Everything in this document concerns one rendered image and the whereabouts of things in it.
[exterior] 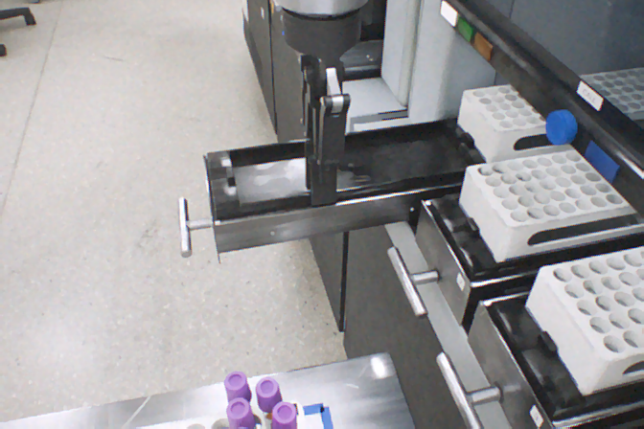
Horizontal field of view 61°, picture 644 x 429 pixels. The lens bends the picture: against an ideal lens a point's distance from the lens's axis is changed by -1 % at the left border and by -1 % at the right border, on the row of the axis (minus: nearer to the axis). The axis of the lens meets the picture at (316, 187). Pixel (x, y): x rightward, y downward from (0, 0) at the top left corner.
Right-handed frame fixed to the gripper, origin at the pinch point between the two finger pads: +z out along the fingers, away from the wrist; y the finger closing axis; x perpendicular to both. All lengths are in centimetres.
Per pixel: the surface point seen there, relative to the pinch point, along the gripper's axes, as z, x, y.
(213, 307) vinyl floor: 84, 18, 49
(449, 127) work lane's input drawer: 2.4, -20.3, 8.0
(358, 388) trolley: 2.3, 3.2, -26.1
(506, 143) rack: -0.4, -23.6, -0.5
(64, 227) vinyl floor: 84, 62, 93
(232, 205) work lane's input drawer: 2.5, 10.7, -0.7
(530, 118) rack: -2.1, -27.6, 1.6
